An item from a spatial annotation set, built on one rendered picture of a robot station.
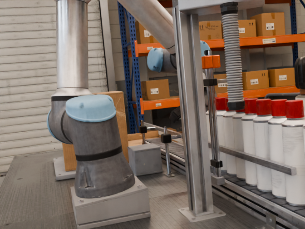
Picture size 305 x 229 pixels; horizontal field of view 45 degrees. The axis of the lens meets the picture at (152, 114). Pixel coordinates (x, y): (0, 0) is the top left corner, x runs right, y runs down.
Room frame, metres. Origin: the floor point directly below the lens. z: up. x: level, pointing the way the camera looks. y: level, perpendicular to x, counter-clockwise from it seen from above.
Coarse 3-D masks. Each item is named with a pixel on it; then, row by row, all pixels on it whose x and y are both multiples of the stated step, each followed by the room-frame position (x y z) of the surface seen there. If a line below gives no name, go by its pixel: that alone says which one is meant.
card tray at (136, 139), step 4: (148, 132) 2.04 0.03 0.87; (152, 132) 2.04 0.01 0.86; (156, 132) 2.05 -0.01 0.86; (128, 136) 2.00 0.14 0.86; (132, 136) 2.01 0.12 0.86; (136, 136) 2.02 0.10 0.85; (140, 136) 2.02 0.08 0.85; (148, 136) 2.04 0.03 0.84; (152, 136) 2.04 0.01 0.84; (156, 136) 2.05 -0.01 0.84; (160, 136) 2.02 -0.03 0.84; (128, 140) 2.00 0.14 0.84; (132, 140) 2.00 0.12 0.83; (136, 140) 1.99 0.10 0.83; (140, 140) 1.98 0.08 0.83; (172, 140) 1.83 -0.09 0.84; (128, 144) 1.88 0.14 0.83; (132, 144) 1.87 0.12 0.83; (136, 144) 1.85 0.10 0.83; (140, 144) 1.84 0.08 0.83
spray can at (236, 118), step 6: (234, 114) 0.92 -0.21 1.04; (240, 114) 0.90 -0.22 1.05; (234, 120) 0.91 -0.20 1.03; (240, 120) 0.89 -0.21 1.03; (234, 126) 0.91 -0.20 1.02; (240, 126) 0.90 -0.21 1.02; (234, 132) 0.91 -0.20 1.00; (240, 132) 0.90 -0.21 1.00; (234, 138) 0.91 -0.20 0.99; (240, 138) 0.90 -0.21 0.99; (234, 144) 0.92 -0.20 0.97; (240, 144) 0.90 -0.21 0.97; (240, 150) 0.90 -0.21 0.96; (240, 162) 0.90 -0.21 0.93; (240, 168) 0.90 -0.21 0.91; (240, 174) 0.90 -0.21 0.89
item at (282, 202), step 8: (160, 144) 1.53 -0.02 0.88; (168, 144) 1.51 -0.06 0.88; (176, 144) 1.49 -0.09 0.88; (176, 152) 1.33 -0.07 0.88; (224, 176) 0.95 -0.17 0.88; (232, 176) 0.94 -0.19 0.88; (240, 184) 0.87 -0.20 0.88; (256, 192) 0.80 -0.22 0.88; (264, 192) 0.79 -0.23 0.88; (272, 200) 0.74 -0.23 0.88; (280, 200) 0.73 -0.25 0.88; (288, 208) 0.69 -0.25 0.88; (296, 208) 0.68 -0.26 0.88; (304, 208) 0.68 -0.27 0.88; (304, 216) 0.64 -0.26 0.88
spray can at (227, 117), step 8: (232, 112) 0.95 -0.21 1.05; (224, 120) 0.96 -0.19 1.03; (232, 120) 0.94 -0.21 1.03; (224, 128) 0.96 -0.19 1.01; (232, 128) 0.94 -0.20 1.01; (224, 136) 0.97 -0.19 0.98; (232, 136) 0.94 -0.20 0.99; (232, 144) 0.94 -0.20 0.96; (232, 160) 0.95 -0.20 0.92; (232, 168) 0.95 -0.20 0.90
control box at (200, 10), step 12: (180, 0) 0.77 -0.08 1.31; (192, 0) 0.76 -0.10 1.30; (204, 0) 0.75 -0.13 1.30; (216, 0) 0.75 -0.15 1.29; (228, 0) 0.74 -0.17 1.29; (240, 0) 0.73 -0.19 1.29; (252, 0) 0.73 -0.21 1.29; (264, 0) 0.77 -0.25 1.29; (192, 12) 0.80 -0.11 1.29; (204, 12) 0.81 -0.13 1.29; (216, 12) 0.83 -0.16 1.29
